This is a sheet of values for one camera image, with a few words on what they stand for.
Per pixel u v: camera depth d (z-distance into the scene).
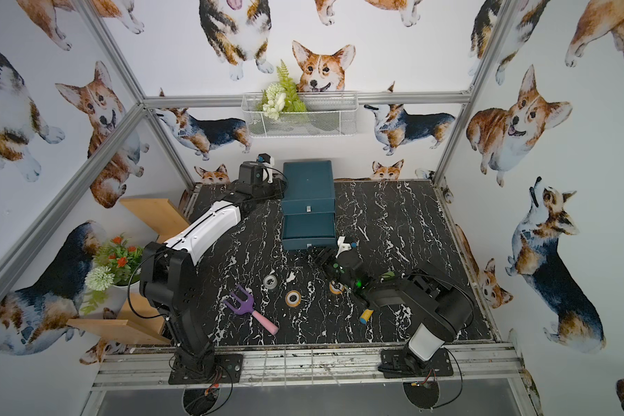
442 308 0.46
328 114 0.93
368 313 0.81
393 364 0.73
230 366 0.73
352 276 0.69
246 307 0.86
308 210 0.88
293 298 0.88
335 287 0.90
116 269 0.72
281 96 0.78
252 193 0.70
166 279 0.49
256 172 0.70
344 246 0.84
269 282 0.91
